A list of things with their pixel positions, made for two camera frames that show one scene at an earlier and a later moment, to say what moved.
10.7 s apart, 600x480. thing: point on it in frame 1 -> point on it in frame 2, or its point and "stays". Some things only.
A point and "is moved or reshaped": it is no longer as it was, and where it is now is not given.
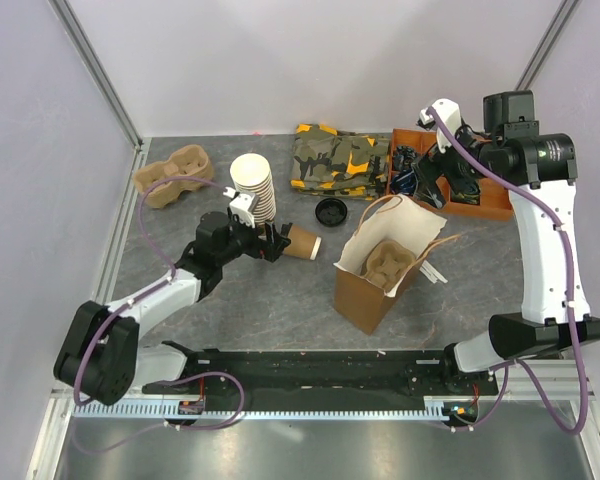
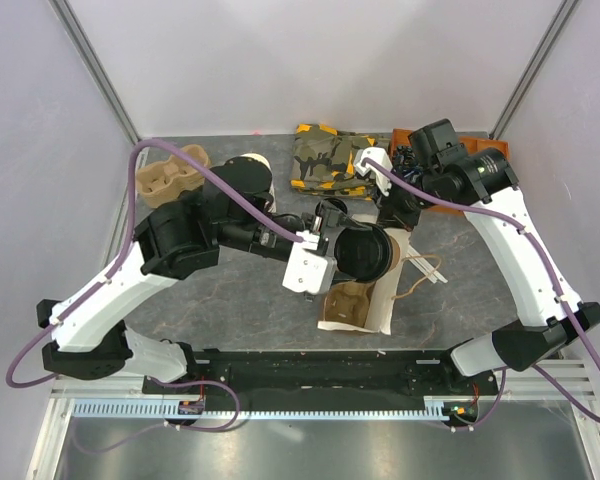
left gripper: x=269 y=249 -> x=337 y=222
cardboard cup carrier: x=387 y=262 -> x=348 y=302
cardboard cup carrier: x=190 y=161 stays
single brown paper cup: x=304 y=243 is moved or reshaped
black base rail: x=394 y=378 stays
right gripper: x=431 y=165 -> x=391 y=215
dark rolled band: x=405 y=155 stays
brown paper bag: x=392 y=238 is moved or reshaped
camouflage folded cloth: x=329 y=162 stays
